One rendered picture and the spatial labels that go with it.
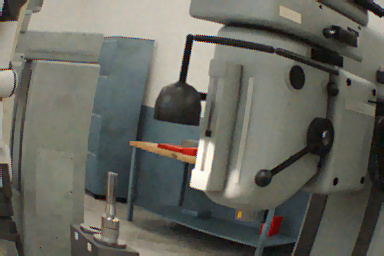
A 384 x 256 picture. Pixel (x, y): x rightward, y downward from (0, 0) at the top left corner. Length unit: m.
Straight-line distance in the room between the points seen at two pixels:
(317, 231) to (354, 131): 0.40
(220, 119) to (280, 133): 0.10
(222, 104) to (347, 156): 0.31
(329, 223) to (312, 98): 0.47
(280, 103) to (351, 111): 0.22
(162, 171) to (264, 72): 7.38
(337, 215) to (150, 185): 7.20
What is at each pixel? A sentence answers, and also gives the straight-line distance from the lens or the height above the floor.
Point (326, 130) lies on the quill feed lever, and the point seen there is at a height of 1.47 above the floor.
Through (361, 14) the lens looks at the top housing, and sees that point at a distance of 1.39.
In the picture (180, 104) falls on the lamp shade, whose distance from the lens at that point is 1.16.
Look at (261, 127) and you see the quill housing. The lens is 1.21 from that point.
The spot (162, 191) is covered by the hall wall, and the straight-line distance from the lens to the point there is 8.55.
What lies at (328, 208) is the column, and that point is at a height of 1.27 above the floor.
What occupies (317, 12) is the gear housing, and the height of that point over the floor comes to 1.70.
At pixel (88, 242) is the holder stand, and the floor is 1.09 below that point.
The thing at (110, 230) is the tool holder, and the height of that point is 1.14.
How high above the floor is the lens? 1.50
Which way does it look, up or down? 3 degrees down
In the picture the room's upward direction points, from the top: 9 degrees clockwise
